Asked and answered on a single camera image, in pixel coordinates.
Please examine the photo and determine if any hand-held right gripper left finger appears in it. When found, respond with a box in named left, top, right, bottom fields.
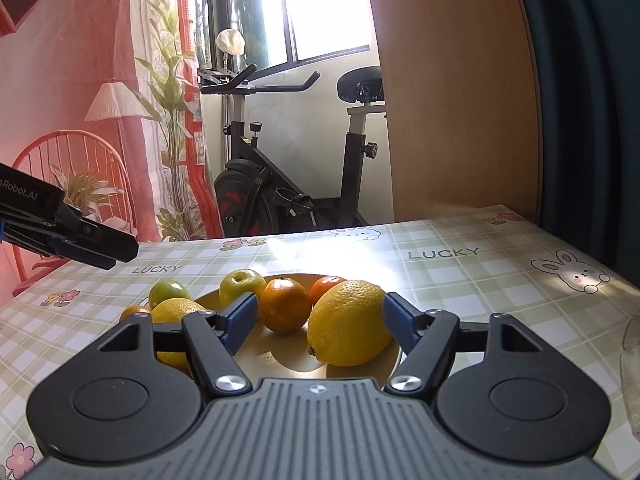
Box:
left=97, top=291, right=260, bottom=395

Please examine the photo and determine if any red-orange tomato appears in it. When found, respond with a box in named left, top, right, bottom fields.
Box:
left=310, top=275, right=348, bottom=307

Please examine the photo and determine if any speckled orange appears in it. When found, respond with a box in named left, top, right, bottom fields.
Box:
left=259, top=277, right=312, bottom=334

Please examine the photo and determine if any dark blue curtain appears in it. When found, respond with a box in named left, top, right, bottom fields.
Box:
left=510, top=0, right=640, bottom=281

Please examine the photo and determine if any wooden door panel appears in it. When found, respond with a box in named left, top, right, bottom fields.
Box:
left=362, top=0, right=543, bottom=223

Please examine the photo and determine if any white cloth bundle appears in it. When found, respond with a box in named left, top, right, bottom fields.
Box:
left=216, top=29, right=247, bottom=56

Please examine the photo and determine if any large yellow lemon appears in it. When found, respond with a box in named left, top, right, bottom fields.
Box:
left=306, top=280, right=394, bottom=367
left=149, top=298, right=207, bottom=373

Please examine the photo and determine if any green round citrus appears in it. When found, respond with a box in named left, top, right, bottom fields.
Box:
left=148, top=280, right=193, bottom=309

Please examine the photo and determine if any red printed backdrop cloth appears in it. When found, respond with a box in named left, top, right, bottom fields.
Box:
left=0, top=0, right=223, bottom=306

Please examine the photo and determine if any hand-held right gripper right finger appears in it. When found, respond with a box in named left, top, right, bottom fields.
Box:
left=382, top=291, right=543, bottom=393

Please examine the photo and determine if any cream round plate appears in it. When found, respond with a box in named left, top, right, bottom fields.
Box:
left=190, top=273, right=406, bottom=396

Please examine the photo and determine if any dark framed window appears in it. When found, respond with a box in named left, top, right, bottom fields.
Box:
left=192, top=0, right=378, bottom=81

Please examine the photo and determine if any small orange tangerine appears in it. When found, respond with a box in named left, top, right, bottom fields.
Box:
left=118, top=305, right=152, bottom=324

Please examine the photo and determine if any yellow-green apple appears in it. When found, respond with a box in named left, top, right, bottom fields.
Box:
left=218, top=269, right=267, bottom=308

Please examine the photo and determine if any black exercise bike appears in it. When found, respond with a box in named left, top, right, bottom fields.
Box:
left=196, top=64, right=388, bottom=237

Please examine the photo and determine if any clear crumpled tape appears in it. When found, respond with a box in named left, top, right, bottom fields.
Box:
left=619, top=316, right=640, bottom=436

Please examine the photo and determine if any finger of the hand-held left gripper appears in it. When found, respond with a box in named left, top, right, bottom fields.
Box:
left=47, top=239, right=117, bottom=270
left=56, top=204, right=140, bottom=262

